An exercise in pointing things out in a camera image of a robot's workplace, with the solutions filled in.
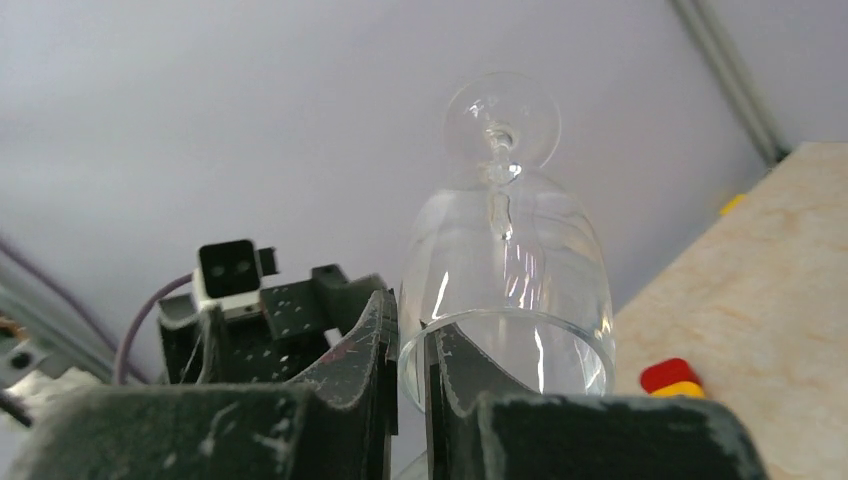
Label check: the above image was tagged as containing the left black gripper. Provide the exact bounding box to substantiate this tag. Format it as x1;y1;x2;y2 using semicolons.
158;264;386;384

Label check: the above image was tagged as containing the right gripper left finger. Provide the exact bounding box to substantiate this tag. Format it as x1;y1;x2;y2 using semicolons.
13;290;397;479

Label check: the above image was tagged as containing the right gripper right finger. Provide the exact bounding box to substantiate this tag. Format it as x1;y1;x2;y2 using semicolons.
424;326;768;479

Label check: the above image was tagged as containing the red yellow toy block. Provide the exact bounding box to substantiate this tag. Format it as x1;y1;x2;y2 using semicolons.
639;357;707;399

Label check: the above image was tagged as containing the yellow left edge clip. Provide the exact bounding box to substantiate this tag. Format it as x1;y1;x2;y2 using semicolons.
719;194;747;216

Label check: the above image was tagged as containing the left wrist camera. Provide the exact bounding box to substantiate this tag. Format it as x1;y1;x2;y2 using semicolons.
191;239;278;321

